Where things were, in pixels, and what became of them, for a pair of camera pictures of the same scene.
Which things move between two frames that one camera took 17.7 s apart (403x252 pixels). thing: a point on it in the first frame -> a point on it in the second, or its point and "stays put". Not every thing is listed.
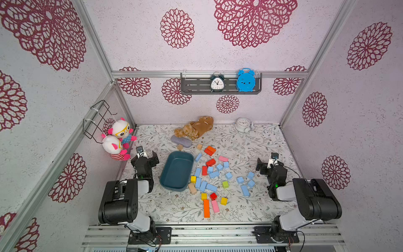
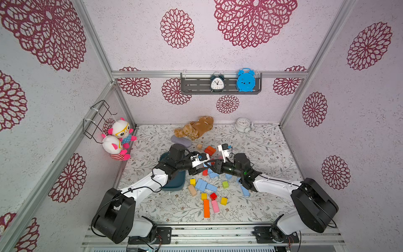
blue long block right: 245,190 stays put
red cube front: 213,196 stays put
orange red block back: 210,150 stays put
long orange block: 206,208 stays put
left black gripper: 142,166 -> 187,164
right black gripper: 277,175 -> 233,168
